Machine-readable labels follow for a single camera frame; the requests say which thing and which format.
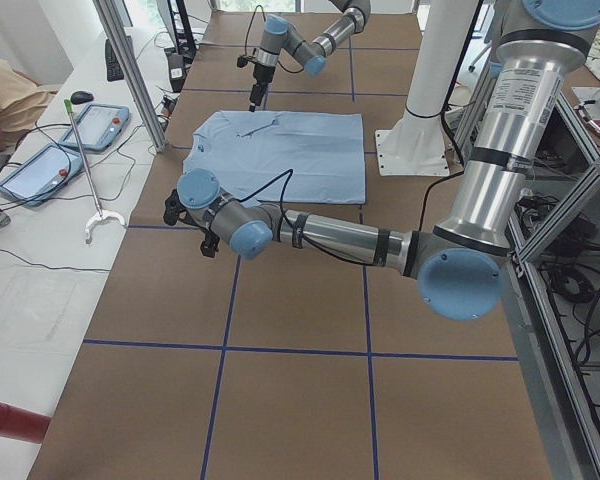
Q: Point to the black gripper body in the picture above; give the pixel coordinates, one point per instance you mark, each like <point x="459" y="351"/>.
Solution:
<point x="260" y="75"/>
<point x="209" y="244"/>

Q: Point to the far blue teach pendant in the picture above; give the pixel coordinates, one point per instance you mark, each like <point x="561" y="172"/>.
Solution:
<point x="99" y="124"/>

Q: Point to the near blue teach pendant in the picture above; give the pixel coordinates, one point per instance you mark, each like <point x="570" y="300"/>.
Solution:
<point x="37" y="179"/>

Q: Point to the black computer mouse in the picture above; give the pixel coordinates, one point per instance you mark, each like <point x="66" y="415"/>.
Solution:
<point x="81" y="97"/>

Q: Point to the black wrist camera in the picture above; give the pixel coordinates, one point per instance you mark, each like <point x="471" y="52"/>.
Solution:
<point x="173" y="209"/>
<point x="243" y="60"/>

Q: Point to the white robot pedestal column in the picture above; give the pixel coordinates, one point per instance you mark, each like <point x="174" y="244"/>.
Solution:
<point x="415" y="146"/>

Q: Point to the black keyboard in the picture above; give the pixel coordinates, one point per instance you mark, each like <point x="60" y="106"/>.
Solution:
<point x="113" y="68"/>

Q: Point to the grabber stick with green handle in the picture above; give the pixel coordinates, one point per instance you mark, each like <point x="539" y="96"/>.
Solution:
<point x="101" y="215"/>

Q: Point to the red cylinder bottle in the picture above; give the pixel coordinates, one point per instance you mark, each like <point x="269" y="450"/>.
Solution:
<point x="23" y="425"/>

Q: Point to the black power adapter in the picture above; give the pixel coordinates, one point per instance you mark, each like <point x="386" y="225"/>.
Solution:
<point x="176" y="71"/>

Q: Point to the light blue t-shirt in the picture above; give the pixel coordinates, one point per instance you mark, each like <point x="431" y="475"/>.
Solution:
<point x="245" y="150"/>

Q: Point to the aluminium frame post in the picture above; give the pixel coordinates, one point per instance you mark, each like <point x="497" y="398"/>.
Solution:
<point x="113" y="27"/>

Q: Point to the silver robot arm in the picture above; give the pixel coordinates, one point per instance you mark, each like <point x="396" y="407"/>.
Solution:
<point x="457" y="265"/>
<point x="279" y="34"/>

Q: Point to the blue teach pendant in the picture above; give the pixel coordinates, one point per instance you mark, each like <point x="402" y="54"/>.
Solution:
<point x="99" y="124"/>
<point x="37" y="179"/>

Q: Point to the person in beige shirt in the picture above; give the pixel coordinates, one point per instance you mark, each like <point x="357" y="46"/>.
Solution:
<point x="22" y="103"/>

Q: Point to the aluminium frame rack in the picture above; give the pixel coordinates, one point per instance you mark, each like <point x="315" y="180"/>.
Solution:
<point x="555" y="268"/>

